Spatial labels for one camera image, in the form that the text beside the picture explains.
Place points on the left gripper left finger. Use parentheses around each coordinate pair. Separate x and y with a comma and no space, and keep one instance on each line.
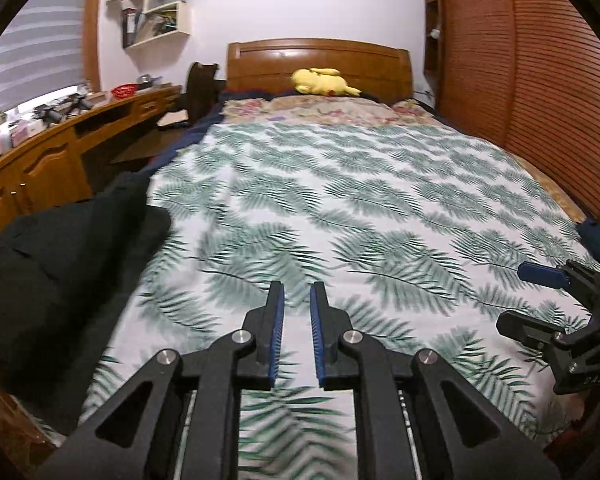
(178,416)

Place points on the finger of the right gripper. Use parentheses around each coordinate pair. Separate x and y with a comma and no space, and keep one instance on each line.
(543,275)
(532,333)

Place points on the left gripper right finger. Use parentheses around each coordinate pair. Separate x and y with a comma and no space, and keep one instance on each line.
(415,416)

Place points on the black button coat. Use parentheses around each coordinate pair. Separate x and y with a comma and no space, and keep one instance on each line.
(61,275)

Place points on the palm leaf bed sheet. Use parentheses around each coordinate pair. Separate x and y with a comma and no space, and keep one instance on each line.
(416,231)

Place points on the wooden louvered wardrobe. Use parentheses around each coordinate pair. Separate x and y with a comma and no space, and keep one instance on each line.
(525,75)

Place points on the wooden headboard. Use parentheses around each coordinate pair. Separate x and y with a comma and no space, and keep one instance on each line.
(383,72)

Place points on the floral quilt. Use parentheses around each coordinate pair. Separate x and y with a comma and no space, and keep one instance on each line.
(330,110)

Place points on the yellow plush toy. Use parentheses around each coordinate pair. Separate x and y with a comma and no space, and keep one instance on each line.
(322,82)

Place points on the wooden desk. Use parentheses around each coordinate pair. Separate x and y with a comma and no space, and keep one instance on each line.
(47,170)

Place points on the dark wooden chair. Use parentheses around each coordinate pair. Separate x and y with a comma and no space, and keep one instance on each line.
(202,90)

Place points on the red bowl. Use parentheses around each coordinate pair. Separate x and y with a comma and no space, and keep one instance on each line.
(124,91)

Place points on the striped window blind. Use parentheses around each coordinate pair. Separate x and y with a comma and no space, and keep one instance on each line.
(41,50)

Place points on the white wall shelf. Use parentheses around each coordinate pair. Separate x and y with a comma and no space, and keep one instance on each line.
(155,2)

